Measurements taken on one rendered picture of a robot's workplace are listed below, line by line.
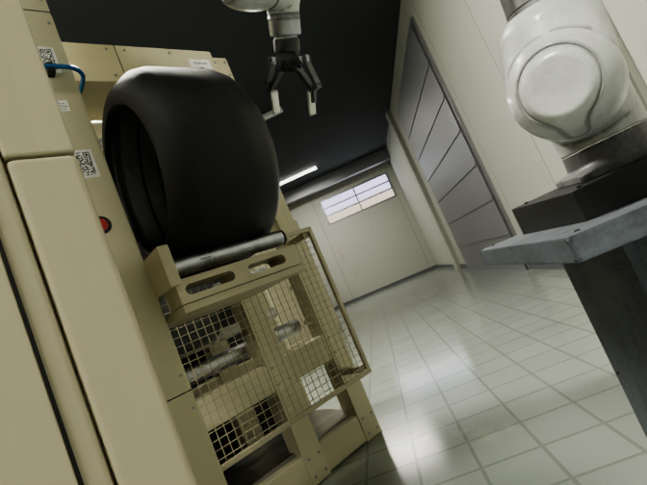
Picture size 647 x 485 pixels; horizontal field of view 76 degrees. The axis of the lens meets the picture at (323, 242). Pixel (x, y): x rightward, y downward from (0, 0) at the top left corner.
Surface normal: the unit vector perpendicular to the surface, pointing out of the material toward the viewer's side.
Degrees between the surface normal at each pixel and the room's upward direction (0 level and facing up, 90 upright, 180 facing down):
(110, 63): 90
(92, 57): 90
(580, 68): 100
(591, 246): 90
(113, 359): 90
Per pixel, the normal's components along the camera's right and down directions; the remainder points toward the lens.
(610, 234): -0.12, -0.06
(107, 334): 0.57, -0.33
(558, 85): -0.54, 0.32
